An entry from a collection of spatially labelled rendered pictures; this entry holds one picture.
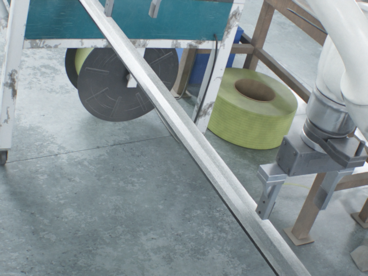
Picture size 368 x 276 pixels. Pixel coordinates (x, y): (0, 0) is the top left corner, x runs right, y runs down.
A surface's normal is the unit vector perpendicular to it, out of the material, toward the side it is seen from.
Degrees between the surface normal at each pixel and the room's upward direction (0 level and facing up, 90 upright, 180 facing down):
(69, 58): 90
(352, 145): 0
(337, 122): 90
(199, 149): 75
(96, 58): 90
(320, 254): 0
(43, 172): 0
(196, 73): 90
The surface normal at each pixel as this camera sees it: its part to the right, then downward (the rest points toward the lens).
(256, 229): -0.78, -0.16
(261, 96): -0.58, 0.32
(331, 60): -0.94, -0.07
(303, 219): -0.86, 0.07
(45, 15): 0.42, 0.58
